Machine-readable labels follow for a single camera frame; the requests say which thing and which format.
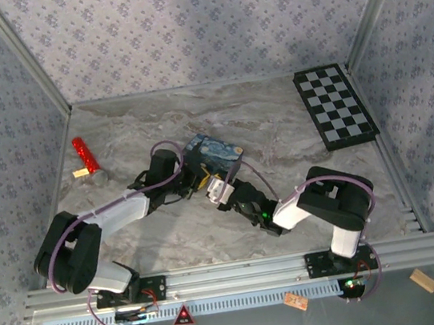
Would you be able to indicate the starry night tin box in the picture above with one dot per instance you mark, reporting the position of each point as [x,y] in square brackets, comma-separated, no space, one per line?
[215,152]

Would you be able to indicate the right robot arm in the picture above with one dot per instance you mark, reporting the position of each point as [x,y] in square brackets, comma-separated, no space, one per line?
[336,202]

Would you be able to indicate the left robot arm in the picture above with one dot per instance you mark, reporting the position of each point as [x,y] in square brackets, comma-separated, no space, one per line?
[72,255]

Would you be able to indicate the red glitter tube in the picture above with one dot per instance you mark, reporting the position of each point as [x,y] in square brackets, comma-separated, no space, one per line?
[87,158]

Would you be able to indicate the small pale wooden piece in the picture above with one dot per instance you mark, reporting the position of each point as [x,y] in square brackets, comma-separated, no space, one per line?
[80,173]

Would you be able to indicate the orange card tag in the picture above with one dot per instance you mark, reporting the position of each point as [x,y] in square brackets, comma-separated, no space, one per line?
[296,301]

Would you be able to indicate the black grey chessboard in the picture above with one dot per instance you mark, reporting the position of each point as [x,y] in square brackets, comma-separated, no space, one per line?
[334,105]

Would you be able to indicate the red triangle warning sign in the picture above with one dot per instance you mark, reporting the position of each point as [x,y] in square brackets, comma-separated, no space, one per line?
[183,317]

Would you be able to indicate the tan wooden block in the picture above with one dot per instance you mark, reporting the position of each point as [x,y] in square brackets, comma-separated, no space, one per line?
[423,280]

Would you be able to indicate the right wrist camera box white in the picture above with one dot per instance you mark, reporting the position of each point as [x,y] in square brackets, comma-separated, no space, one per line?
[217,190]

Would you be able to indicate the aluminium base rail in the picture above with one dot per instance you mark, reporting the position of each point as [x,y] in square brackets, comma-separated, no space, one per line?
[233,275]

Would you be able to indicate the aluminium frame post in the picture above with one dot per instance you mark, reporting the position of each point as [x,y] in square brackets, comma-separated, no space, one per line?
[27,55]
[374,7]

